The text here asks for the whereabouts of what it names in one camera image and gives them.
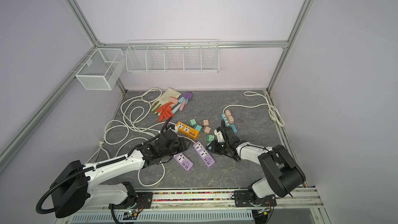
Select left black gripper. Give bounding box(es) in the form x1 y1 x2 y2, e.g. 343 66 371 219
161 137 192 158

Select purple power strip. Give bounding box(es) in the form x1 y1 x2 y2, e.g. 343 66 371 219
173 152 193 171
193 141 215 168

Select green plug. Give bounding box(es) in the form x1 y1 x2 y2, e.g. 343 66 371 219
206 134 216 143
188 119 197 127

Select orange power strip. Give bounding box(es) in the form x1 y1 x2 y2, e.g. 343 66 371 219
176 122 199 140

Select teal power strip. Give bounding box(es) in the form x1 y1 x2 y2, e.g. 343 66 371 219
221 113 237 134

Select pink plug adapter front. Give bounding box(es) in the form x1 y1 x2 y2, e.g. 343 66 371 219
204 126 211 134

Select pink plug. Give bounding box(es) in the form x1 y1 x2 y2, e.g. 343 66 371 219
228 116 234 124
224 110 231 118

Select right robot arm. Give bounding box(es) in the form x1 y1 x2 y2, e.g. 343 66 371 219
206 127 306 206

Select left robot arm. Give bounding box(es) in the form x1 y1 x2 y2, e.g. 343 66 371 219
35 130 191 218

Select beige and red glove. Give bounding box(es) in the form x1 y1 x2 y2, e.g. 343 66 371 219
151 88 181 122

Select pastel silicone utensils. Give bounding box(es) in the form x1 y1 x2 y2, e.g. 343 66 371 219
172 91 193 114

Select white mesh box basket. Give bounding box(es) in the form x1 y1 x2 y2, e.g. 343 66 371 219
75 48 126 91

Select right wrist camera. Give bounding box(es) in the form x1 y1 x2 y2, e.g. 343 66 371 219
214 130 225 143

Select white tangled cables left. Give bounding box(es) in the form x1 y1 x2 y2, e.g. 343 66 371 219
85 87 187 188

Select white cable of teal strip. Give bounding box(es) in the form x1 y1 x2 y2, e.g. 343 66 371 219
222 91 286 128

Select white wire shelf basket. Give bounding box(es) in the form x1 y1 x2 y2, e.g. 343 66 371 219
125 39 220 73

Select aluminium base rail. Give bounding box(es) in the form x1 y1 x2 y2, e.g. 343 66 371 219
57 187 331 224

